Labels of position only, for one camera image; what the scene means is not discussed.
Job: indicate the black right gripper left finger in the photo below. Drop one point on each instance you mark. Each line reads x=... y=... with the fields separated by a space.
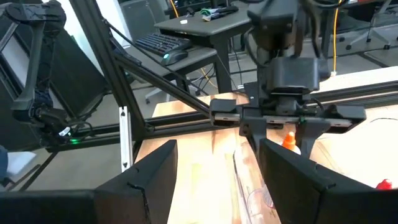
x=149 y=186

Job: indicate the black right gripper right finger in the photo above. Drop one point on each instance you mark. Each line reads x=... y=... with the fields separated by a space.
x=304 y=193

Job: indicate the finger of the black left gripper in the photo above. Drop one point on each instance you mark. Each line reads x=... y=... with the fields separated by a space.
x=253 y=129
x=311 y=130

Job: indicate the red food colouring bottle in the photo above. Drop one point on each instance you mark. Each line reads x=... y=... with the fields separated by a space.
x=385 y=185
x=289 y=141

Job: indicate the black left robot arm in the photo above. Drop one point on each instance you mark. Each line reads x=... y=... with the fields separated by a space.
x=273 y=21

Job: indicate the clear plastic bin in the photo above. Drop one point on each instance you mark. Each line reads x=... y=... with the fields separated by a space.
x=245 y=174

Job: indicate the black computer mouse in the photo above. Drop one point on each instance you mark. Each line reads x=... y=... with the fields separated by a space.
x=175 y=57

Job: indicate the grey office desk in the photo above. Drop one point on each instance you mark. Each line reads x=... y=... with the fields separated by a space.
x=211 y=28

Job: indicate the white green cloth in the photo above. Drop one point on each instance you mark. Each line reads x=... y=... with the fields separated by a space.
x=214 y=14

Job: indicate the office chair base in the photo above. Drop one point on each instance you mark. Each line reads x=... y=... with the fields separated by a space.
x=372 y=28

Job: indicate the black keyboard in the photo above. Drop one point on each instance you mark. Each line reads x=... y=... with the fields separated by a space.
x=158 y=43

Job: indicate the white cardboard box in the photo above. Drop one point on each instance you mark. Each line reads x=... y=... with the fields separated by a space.
x=21 y=163

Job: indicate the black monitor panel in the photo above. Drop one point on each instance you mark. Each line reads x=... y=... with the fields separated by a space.
x=77 y=77

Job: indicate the black device with green light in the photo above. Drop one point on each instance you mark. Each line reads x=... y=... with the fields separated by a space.
x=32 y=62

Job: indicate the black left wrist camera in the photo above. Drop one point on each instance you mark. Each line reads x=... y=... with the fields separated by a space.
x=295 y=74

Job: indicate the silver frame bracket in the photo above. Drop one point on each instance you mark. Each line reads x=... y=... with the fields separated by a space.
x=126 y=137

